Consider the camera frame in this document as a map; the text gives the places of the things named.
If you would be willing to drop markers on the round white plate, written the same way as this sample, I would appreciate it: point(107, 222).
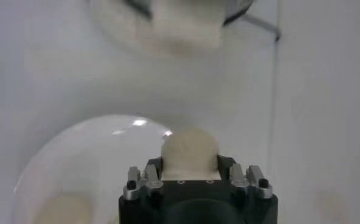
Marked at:
point(92, 158)

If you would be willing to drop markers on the cream electric cooker pot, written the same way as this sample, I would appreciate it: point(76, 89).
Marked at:
point(183, 27)

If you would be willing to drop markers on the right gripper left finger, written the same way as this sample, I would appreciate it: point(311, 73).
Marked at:
point(151, 176)

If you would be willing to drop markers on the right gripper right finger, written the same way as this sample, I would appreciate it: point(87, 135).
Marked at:
point(237, 176)

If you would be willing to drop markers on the white steamed baozi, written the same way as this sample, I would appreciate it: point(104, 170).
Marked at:
point(189, 152)
point(63, 213)

